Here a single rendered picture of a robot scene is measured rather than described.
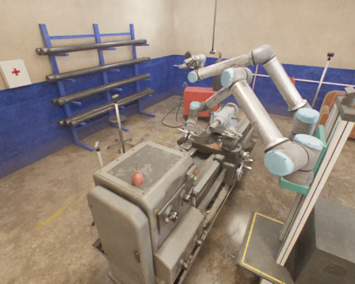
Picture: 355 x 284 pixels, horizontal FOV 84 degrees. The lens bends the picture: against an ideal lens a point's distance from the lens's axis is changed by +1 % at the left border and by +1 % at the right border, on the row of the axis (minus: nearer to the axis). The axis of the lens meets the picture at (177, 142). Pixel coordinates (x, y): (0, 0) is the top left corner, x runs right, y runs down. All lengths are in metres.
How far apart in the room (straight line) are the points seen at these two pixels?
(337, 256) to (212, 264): 1.16
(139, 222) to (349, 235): 1.55
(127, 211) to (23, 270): 1.87
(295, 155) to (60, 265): 2.47
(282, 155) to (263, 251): 1.33
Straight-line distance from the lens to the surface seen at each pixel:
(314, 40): 5.89
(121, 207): 1.23
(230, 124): 2.85
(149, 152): 1.54
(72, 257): 2.75
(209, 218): 2.30
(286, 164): 1.17
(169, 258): 1.58
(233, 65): 1.71
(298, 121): 1.77
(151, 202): 1.21
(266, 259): 2.28
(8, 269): 3.02
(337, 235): 2.02
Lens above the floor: 2.19
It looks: 31 degrees down
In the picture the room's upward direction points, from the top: straight up
